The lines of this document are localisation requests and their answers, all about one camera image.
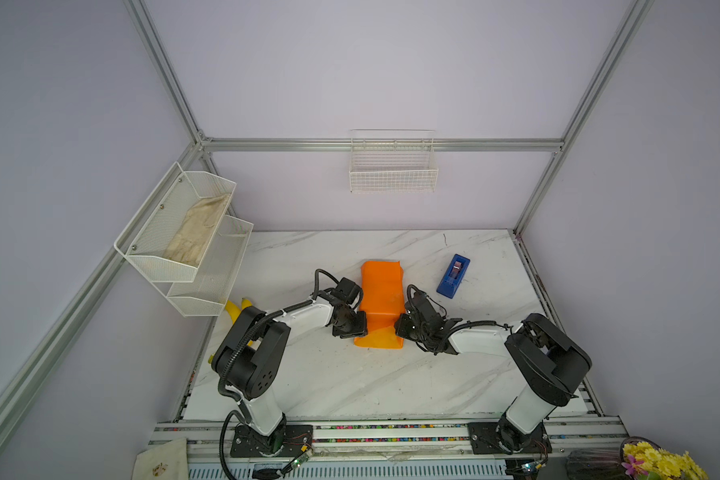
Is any lower white wire shelf basket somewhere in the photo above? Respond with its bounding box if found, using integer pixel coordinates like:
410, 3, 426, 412
165, 215, 253, 317

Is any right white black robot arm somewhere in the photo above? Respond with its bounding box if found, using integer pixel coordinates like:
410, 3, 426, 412
394, 290, 592, 454

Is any upper white wire shelf basket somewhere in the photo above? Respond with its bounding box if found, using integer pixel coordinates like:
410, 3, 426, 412
114, 163, 236, 283

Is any blue tape dispenser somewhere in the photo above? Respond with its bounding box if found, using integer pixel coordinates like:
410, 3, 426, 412
436, 254, 470, 299

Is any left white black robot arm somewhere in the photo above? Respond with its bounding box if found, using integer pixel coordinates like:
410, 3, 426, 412
211, 278, 368, 437

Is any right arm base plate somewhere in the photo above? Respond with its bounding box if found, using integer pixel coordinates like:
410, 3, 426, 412
467, 421, 551, 455

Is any white wire basket on wall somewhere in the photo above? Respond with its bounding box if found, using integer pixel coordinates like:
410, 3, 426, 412
349, 129, 439, 194

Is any white wire shelf basket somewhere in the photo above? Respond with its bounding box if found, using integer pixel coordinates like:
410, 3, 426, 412
165, 215, 253, 317
114, 163, 236, 283

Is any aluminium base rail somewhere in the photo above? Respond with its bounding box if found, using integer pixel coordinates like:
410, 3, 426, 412
148, 415, 628, 479

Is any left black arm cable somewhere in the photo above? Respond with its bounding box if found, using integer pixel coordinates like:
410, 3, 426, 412
215, 267, 341, 480

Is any beige cloth in basket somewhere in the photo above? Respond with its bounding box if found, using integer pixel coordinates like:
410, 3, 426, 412
164, 194, 232, 267

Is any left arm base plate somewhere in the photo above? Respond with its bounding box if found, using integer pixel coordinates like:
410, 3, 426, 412
229, 424, 314, 458

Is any yellow banana left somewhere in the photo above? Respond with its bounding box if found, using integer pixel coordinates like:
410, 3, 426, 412
224, 301, 241, 325

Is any yellow flower bouquet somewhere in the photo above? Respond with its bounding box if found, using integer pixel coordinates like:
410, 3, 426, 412
621, 441, 710, 480

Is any beige cloth bag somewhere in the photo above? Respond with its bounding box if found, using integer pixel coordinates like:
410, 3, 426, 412
131, 438, 189, 480

